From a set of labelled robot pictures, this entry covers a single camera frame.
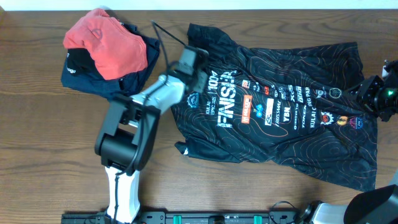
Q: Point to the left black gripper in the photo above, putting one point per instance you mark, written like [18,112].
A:
[203,79]

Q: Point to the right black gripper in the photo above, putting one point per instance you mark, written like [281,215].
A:
[367,94]

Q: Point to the black printed cycling jersey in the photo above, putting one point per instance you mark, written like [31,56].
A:
[281,105]

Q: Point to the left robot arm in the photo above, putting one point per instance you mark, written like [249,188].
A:
[126,138]

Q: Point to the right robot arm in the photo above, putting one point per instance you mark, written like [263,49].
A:
[375,206]

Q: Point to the red folded shirt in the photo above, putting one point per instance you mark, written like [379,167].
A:
[116,51]

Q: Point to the navy folded garment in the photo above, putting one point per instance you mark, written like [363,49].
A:
[79,71]

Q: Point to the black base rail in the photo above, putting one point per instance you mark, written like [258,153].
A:
[285,217]

